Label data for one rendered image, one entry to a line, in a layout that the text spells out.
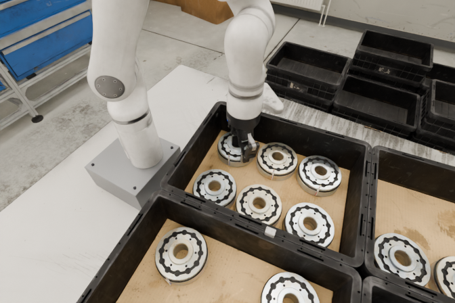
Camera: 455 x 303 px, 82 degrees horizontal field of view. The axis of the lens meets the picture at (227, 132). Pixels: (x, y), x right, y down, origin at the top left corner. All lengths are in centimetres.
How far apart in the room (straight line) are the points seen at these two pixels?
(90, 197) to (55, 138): 137
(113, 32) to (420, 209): 75
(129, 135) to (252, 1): 41
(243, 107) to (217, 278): 34
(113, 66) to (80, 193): 49
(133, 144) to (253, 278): 41
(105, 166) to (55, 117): 162
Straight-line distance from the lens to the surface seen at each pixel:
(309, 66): 173
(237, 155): 68
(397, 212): 75
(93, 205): 88
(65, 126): 228
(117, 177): 78
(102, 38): 52
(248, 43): 42
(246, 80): 48
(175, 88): 116
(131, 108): 64
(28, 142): 231
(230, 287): 58
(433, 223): 77
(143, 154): 72
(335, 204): 69
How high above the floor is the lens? 140
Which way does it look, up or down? 47 degrees down
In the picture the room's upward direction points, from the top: straight up
